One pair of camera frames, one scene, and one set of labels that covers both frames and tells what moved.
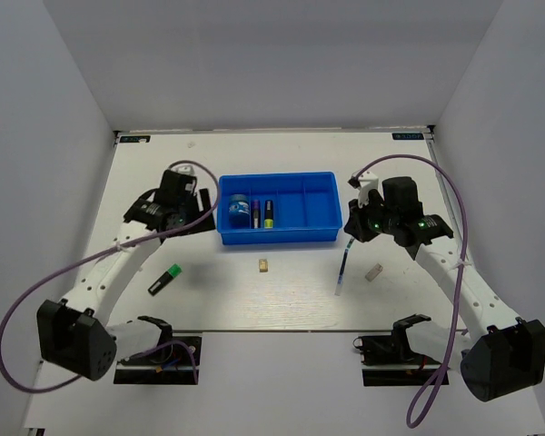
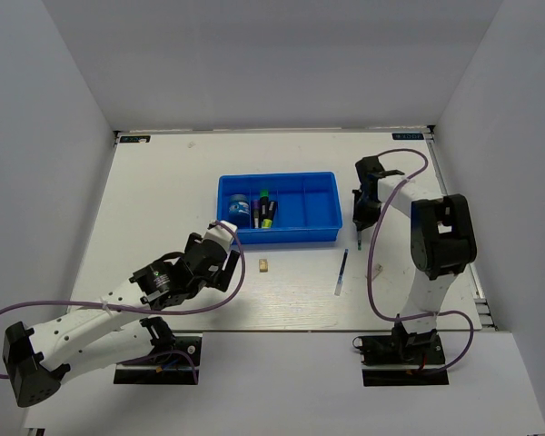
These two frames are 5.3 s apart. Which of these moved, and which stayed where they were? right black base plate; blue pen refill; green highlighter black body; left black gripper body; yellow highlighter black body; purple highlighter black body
Moved: green highlighter black body; left black gripper body
Stayed: right black base plate; blue pen refill; purple highlighter black body; yellow highlighter black body
